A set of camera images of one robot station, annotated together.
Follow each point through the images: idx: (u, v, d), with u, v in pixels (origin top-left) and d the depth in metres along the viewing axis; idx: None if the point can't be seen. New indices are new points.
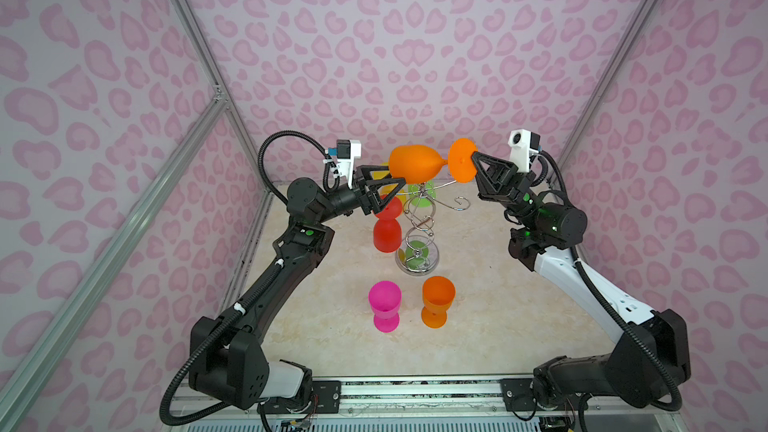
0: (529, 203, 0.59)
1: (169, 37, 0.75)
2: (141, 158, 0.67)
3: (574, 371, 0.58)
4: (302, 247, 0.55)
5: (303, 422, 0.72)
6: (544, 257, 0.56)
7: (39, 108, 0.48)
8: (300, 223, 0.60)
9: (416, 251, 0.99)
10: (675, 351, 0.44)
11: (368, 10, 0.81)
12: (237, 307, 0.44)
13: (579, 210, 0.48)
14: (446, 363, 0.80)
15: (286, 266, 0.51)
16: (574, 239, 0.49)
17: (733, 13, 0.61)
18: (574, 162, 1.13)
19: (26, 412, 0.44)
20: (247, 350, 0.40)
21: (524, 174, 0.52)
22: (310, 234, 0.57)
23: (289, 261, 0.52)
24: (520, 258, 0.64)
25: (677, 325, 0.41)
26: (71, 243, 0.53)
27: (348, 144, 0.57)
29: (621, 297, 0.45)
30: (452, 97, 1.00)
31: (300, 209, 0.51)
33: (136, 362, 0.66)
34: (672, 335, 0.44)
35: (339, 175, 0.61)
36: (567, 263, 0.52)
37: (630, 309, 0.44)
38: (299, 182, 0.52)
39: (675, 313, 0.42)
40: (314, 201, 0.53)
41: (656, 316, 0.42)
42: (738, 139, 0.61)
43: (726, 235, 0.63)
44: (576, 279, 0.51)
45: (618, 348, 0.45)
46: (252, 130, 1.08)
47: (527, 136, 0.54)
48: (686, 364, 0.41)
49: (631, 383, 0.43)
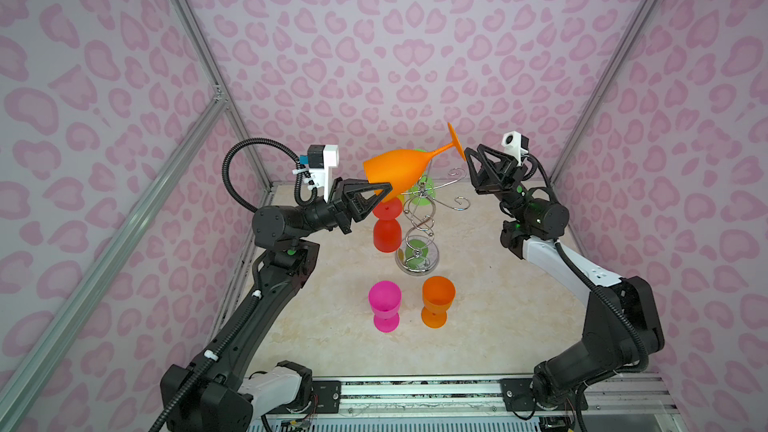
0: (520, 196, 0.60)
1: (170, 37, 0.75)
2: (141, 158, 0.67)
3: (567, 359, 0.60)
4: (280, 273, 0.50)
5: (303, 422, 0.72)
6: (529, 243, 0.63)
7: (39, 108, 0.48)
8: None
9: (416, 250, 0.98)
10: (643, 316, 0.47)
11: (368, 10, 0.81)
12: (209, 354, 0.41)
13: (562, 205, 0.54)
14: (446, 364, 0.80)
15: (265, 297, 0.47)
16: (555, 232, 0.56)
17: (733, 13, 0.61)
18: (574, 162, 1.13)
19: (26, 412, 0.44)
20: (220, 402, 0.37)
21: (518, 167, 0.56)
22: (292, 255, 0.52)
23: (268, 291, 0.48)
24: (508, 247, 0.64)
25: (643, 289, 0.47)
26: (71, 243, 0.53)
27: (322, 151, 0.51)
29: (594, 268, 0.50)
30: (452, 97, 1.00)
31: (270, 243, 0.44)
33: (136, 361, 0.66)
34: (638, 300, 0.48)
35: (314, 185, 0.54)
36: (547, 246, 0.58)
37: (600, 276, 0.48)
38: (262, 212, 0.44)
39: (643, 279, 0.46)
40: (284, 234, 0.46)
41: (625, 281, 0.47)
42: (738, 139, 0.61)
43: (726, 235, 0.63)
44: (553, 255, 0.57)
45: (593, 315, 0.47)
46: (252, 129, 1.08)
47: (518, 138, 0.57)
48: (658, 328, 0.45)
49: (604, 346, 0.46)
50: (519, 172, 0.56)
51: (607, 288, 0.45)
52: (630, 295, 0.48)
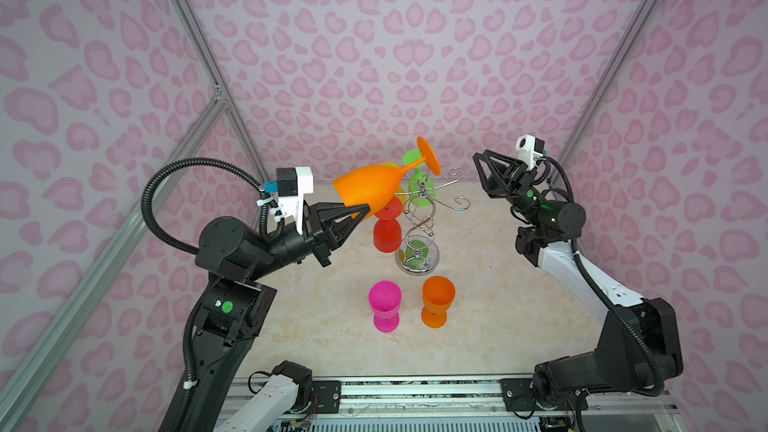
0: (532, 199, 0.59)
1: (170, 37, 0.75)
2: (141, 158, 0.67)
3: (572, 367, 0.59)
4: (218, 343, 0.39)
5: (303, 422, 0.72)
6: (546, 250, 0.60)
7: (38, 108, 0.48)
8: (213, 298, 0.40)
9: (416, 250, 0.98)
10: (663, 340, 0.45)
11: (368, 9, 0.81)
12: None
13: (576, 204, 0.53)
14: (446, 363, 0.80)
15: (203, 378, 0.38)
16: (571, 231, 0.54)
17: (733, 13, 0.61)
18: (574, 162, 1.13)
19: (26, 412, 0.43)
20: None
21: (527, 171, 0.56)
22: (231, 312, 0.39)
23: (205, 371, 0.38)
24: (523, 254, 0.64)
25: (665, 312, 0.44)
26: (71, 243, 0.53)
27: (294, 177, 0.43)
29: (613, 285, 0.48)
30: (452, 97, 1.00)
31: (216, 262, 0.35)
33: (136, 362, 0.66)
34: (659, 323, 0.46)
35: (283, 216, 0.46)
36: (566, 256, 0.56)
37: (621, 295, 0.46)
38: (217, 224, 0.36)
39: (666, 301, 0.44)
40: (237, 251, 0.36)
41: (647, 303, 0.44)
42: (739, 139, 0.61)
43: (726, 234, 0.63)
44: (570, 267, 0.55)
45: (607, 334, 0.46)
46: (252, 130, 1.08)
47: (531, 141, 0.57)
48: (677, 354, 0.42)
49: (617, 367, 0.45)
50: (528, 175, 0.56)
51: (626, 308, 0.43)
52: (650, 317, 0.46)
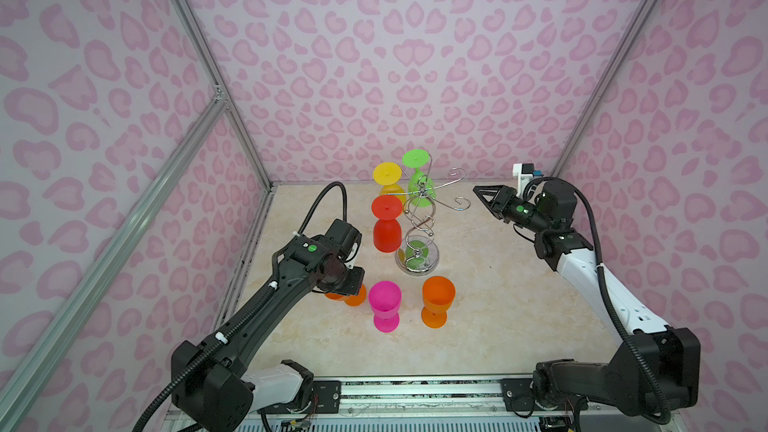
0: (525, 212, 0.67)
1: (169, 37, 0.75)
2: (141, 158, 0.67)
3: (576, 374, 0.58)
4: (300, 267, 0.50)
5: (303, 422, 0.72)
6: (568, 257, 0.57)
7: (39, 108, 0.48)
8: (303, 240, 0.54)
9: (416, 251, 0.99)
10: (680, 370, 0.43)
11: (368, 10, 0.81)
12: (219, 336, 0.42)
13: (556, 179, 0.60)
14: (446, 363, 0.80)
15: (280, 289, 0.48)
16: (565, 197, 0.58)
17: (733, 13, 0.61)
18: (574, 162, 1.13)
19: (26, 413, 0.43)
20: (222, 386, 0.38)
21: (508, 190, 0.68)
22: (313, 250, 0.53)
23: (284, 283, 0.48)
24: (543, 258, 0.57)
25: (690, 343, 0.40)
26: (71, 243, 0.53)
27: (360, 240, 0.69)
29: (636, 306, 0.45)
30: (452, 97, 1.00)
31: (344, 224, 0.60)
33: (136, 361, 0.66)
34: (681, 355, 0.43)
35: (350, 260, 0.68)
36: (591, 265, 0.52)
37: (642, 319, 0.43)
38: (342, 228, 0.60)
39: (690, 330, 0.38)
40: (352, 232, 0.63)
41: (670, 330, 0.42)
42: (738, 139, 0.61)
43: (727, 234, 0.63)
44: (594, 283, 0.51)
45: (617, 355, 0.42)
46: (252, 129, 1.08)
47: (517, 167, 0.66)
48: (693, 386, 0.40)
49: (625, 390, 0.43)
50: (509, 193, 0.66)
51: (645, 335, 0.41)
52: (672, 344, 0.43)
